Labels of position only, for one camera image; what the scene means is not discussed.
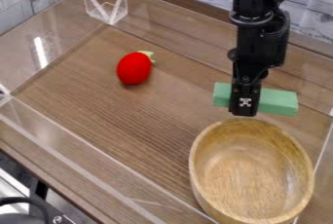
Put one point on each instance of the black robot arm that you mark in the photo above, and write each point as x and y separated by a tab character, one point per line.
252	8

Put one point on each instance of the light wooden bowl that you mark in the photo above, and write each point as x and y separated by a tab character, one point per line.
251	173

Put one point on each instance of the clear acrylic tray wall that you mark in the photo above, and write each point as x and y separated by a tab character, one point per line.
106	188

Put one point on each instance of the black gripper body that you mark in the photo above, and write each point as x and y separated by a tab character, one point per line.
263	37

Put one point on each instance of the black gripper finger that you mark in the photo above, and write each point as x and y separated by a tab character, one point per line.
245	97

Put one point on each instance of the clear acrylic corner bracket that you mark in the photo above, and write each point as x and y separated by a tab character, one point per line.
106	12

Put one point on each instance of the green rectangular block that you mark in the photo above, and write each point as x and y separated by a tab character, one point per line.
276	102

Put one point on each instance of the red plush strawberry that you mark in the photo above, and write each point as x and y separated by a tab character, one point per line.
134	67

